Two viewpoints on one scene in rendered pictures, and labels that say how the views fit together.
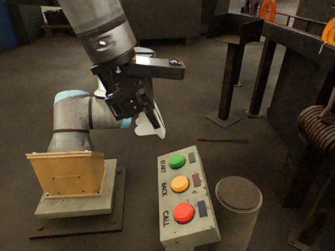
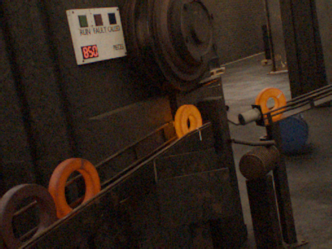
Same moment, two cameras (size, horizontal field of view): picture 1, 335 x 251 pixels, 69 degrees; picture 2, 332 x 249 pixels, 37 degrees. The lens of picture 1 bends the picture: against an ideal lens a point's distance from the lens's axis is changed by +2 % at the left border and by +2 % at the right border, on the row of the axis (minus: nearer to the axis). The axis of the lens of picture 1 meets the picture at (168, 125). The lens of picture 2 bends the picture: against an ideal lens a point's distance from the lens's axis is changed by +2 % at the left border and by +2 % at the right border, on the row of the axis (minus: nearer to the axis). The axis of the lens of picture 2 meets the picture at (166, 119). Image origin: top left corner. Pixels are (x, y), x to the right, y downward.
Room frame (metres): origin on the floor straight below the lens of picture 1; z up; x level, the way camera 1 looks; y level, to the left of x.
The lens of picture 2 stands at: (2.77, 0.43, 1.09)
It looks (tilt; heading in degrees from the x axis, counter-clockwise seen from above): 9 degrees down; 217
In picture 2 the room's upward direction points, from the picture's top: 10 degrees counter-clockwise
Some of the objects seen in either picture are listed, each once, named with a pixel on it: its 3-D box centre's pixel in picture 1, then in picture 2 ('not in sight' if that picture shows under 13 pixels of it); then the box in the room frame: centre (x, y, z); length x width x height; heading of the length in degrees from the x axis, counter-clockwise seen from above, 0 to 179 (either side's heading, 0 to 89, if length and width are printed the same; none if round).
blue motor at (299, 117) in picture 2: not in sight; (288, 129); (-1.12, -1.27, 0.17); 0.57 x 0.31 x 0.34; 23
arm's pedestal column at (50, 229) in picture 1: (84, 193); not in sight; (0.81, 0.43, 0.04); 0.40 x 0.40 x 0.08; 5
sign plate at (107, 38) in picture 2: not in sight; (98, 34); (1.45, -0.81, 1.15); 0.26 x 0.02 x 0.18; 3
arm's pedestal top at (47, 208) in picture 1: (81, 185); not in sight; (0.81, 0.43, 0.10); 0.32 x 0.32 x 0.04; 5
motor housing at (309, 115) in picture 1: (308, 168); (266, 203); (0.76, -0.61, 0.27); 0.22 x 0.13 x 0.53; 3
